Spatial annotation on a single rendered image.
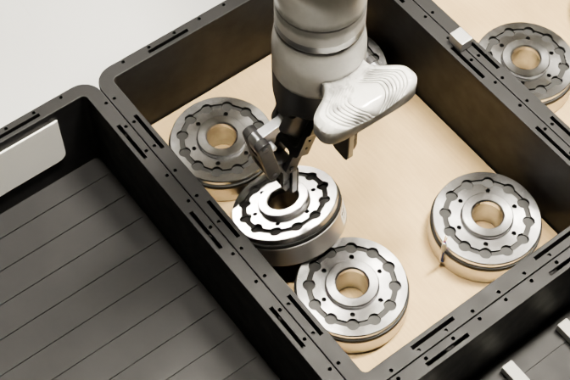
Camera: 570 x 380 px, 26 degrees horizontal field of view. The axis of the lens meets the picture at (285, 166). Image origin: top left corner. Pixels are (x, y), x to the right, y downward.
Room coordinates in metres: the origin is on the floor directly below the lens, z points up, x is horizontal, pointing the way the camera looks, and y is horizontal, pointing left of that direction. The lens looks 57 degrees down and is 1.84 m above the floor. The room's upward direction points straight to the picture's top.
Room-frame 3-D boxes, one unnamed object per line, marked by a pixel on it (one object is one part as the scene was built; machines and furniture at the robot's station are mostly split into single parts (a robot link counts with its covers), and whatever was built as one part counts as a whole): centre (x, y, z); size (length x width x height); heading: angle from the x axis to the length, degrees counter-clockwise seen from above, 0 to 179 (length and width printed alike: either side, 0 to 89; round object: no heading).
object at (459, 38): (0.74, -0.17, 0.94); 0.02 x 0.01 x 0.01; 37
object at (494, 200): (0.59, -0.19, 0.86); 0.05 x 0.05 x 0.01
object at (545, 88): (0.77, -0.24, 0.86); 0.10 x 0.10 x 0.01
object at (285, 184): (0.58, 0.01, 0.94); 0.03 x 0.01 x 0.05; 125
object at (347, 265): (0.52, -0.06, 0.86); 0.05 x 0.05 x 0.01
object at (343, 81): (0.59, -0.04, 1.10); 0.11 x 0.09 x 0.06; 35
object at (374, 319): (0.52, -0.06, 0.86); 0.10 x 0.10 x 0.01
